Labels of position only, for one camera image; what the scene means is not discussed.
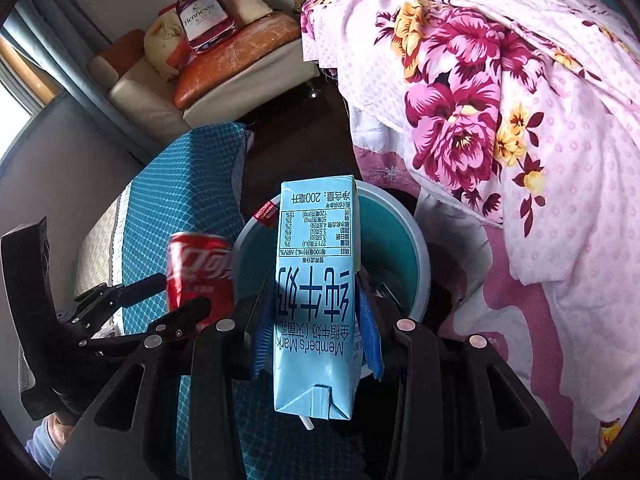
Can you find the cream leather sofa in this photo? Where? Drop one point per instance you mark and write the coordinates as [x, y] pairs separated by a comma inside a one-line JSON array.
[[145, 95]]

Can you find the orange leather seat cushion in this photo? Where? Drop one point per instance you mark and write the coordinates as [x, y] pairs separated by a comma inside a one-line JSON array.
[[240, 55]]

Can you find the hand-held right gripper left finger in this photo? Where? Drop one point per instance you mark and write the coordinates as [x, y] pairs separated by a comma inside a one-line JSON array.
[[262, 330]]

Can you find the teal beige patterned mat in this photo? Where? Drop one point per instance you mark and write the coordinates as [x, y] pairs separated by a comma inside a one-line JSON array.
[[200, 185]]

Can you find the person's left forearm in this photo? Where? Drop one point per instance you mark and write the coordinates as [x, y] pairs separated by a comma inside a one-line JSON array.
[[47, 440]]

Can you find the window with wooden frame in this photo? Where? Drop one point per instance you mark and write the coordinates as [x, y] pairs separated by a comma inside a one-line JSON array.
[[27, 75]]

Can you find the light blue milk carton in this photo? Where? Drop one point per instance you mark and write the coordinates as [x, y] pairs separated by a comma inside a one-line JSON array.
[[315, 310]]

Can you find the small red wrapper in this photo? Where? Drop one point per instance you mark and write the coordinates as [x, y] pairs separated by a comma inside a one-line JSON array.
[[265, 212]]

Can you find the beige square cushion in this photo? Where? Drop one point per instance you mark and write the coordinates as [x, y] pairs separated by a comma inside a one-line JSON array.
[[250, 2]]

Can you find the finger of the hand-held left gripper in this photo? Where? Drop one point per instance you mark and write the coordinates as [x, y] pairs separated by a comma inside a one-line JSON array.
[[185, 312], [145, 289]]

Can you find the pink white bed sheet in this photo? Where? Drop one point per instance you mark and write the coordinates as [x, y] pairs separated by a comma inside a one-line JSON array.
[[520, 310]]

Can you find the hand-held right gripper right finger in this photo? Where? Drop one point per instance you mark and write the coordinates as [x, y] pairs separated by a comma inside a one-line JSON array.
[[369, 330]]

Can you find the pink floral blanket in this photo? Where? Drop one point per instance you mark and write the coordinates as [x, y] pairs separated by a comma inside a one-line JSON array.
[[500, 110]]

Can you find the red cola can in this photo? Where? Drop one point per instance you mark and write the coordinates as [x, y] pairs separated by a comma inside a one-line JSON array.
[[200, 270]]

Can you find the brown bolster cushion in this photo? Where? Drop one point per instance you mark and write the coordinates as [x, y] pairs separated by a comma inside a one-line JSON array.
[[120, 50]]

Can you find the blue grey curtain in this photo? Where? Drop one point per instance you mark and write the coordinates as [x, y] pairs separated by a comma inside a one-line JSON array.
[[85, 85]]

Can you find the cream cartoon pillow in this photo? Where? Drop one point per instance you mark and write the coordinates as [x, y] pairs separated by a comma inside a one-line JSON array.
[[162, 45]]

